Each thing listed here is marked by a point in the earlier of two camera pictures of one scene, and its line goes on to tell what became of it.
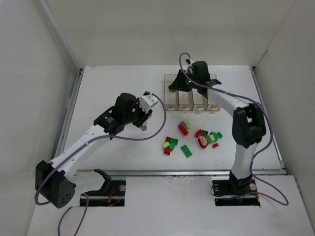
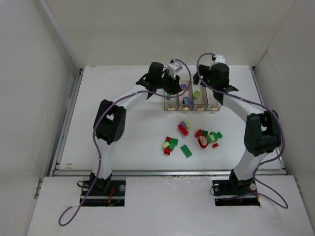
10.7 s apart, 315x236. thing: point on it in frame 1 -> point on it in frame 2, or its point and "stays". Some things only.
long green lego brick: (186, 151) stays
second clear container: (185, 101) stays
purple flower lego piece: (143, 128) -> (186, 101)
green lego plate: (173, 140) stays
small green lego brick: (172, 145) stays
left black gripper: (141, 119) -> (173, 86)
